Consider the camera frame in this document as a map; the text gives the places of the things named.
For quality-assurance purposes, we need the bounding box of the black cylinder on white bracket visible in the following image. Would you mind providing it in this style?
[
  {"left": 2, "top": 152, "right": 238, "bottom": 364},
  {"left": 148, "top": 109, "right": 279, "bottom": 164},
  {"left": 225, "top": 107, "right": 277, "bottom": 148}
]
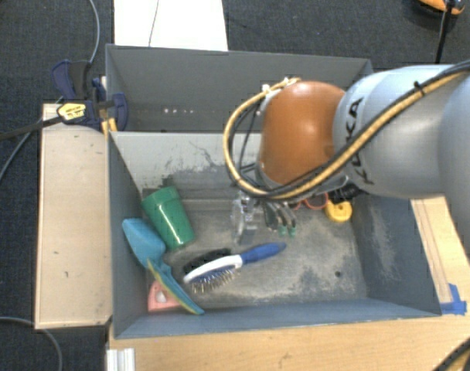
[{"left": 330, "top": 183, "right": 364, "bottom": 205}]

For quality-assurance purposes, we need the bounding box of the orange ring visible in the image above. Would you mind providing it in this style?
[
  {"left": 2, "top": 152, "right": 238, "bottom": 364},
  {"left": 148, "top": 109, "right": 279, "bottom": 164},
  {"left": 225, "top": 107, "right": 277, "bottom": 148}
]
[{"left": 296, "top": 192, "right": 331, "bottom": 213}]

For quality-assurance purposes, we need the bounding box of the yellow plastic ring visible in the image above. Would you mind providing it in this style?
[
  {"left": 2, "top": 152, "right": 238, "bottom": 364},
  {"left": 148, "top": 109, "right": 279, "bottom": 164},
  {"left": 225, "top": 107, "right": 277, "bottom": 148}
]
[{"left": 325, "top": 199, "right": 353, "bottom": 224}]

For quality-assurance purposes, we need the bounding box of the light blue plastic scoop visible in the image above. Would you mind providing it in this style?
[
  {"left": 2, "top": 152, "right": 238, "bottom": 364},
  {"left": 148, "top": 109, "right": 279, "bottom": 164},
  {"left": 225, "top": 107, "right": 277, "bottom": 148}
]
[{"left": 121, "top": 217, "right": 206, "bottom": 317}]

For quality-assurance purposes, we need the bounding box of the pale wood board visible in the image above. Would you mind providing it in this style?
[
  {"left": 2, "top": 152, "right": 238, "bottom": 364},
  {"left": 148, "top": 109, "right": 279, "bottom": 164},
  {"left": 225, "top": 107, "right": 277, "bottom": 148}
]
[{"left": 33, "top": 103, "right": 114, "bottom": 330}]

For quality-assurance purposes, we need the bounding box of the blue and white hair brush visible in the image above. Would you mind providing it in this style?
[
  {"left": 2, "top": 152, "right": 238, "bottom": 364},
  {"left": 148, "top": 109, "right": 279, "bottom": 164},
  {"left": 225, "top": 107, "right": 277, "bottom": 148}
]
[{"left": 182, "top": 241, "right": 288, "bottom": 295}]

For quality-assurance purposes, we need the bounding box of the grey metal bin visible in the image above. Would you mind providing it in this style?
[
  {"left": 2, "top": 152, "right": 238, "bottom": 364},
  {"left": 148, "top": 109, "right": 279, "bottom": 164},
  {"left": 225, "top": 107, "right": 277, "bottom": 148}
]
[{"left": 104, "top": 43, "right": 443, "bottom": 340}]

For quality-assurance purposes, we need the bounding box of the pink triangular block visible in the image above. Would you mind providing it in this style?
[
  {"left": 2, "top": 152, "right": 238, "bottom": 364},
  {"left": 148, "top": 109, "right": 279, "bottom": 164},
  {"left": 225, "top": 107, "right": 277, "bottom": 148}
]
[{"left": 147, "top": 281, "right": 182, "bottom": 313}]

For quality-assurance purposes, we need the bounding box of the green plastic cup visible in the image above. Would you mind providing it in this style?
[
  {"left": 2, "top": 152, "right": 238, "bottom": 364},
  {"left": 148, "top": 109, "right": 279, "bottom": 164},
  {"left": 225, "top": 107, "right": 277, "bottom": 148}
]
[{"left": 139, "top": 185, "right": 198, "bottom": 251}]

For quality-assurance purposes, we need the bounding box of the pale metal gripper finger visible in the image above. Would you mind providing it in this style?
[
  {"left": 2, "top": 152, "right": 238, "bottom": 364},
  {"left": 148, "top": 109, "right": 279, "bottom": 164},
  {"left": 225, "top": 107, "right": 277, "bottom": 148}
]
[
  {"left": 244, "top": 199, "right": 260, "bottom": 247},
  {"left": 230, "top": 193, "right": 247, "bottom": 246}
]

